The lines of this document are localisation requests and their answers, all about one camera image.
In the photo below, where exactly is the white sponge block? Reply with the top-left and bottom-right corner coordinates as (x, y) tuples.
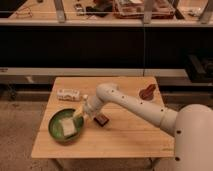
(60, 118), (76, 137)

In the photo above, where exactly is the wooden table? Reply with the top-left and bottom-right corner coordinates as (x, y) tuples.
(31, 77), (174, 161)

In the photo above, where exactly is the dark box on right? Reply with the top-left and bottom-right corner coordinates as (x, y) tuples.
(185, 55), (213, 83)

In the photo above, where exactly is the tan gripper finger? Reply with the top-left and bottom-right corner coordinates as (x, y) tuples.
(73, 107), (84, 120)

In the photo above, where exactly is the brown rectangular block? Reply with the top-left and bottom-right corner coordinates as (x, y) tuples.
(94, 115), (109, 126)

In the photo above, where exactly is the brown wooden object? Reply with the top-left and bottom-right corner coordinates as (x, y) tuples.
(139, 84), (156, 100)

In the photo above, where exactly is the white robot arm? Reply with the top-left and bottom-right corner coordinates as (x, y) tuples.
(74, 83), (213, 171)

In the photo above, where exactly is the green ceramic bowl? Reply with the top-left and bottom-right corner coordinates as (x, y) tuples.
(48, 108), (84, 143)

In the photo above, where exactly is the tray with items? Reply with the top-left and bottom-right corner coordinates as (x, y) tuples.
(113, 0), (175, 19)

